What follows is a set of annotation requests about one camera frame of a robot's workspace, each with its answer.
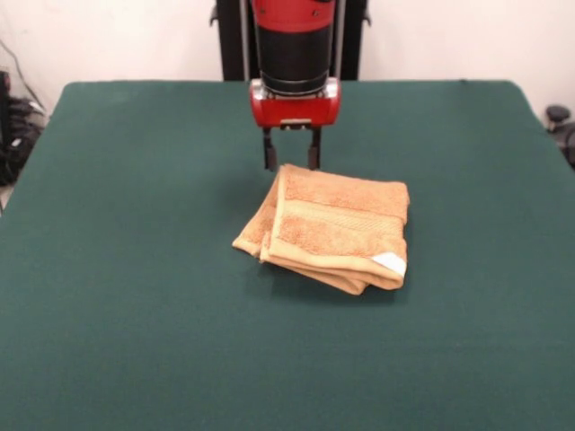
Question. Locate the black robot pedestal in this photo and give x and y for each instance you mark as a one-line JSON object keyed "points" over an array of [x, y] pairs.
{"points": [[231, 45]]}

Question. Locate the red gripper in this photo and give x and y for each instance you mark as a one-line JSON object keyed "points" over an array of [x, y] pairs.
{"points": [[292, 110]]}

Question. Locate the tan terry towel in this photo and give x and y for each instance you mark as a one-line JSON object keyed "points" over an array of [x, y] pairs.
{"points": [[332, 215]]}

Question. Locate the dark green table cloth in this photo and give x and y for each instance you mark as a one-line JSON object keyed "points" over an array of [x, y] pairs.
{"points": [[135, 314]]}

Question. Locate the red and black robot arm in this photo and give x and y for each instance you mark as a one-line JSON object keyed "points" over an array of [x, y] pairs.
{"points": [[292, 58]]}

